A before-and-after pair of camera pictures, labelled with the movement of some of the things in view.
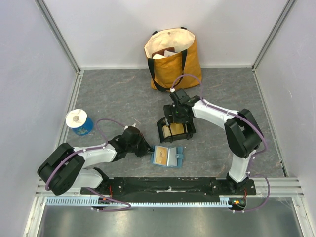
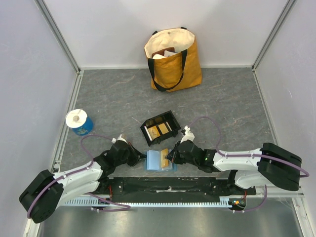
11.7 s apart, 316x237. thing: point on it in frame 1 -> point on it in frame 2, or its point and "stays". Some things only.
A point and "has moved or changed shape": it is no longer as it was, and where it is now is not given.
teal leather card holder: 171,157 has moved or changed shape
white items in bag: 166,54 stays
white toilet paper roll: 76,118 stays
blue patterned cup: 86,129 stays
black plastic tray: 176,138 -> 160,127
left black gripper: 145,146 -> 136,154
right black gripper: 176,122 -> 177,153
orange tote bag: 171,53 stays
